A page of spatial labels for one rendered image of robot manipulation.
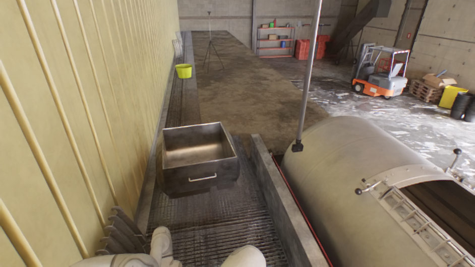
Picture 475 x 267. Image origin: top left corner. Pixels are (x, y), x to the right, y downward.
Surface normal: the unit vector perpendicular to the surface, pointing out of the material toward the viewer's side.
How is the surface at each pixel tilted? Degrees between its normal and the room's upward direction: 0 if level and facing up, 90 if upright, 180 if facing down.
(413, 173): 5
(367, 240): 52
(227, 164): 90
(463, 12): 90
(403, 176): 11
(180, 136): 90
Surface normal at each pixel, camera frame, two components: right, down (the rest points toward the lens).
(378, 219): -0.66, -0.60
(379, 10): 0.18, 0.48
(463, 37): -0.98, 0.08
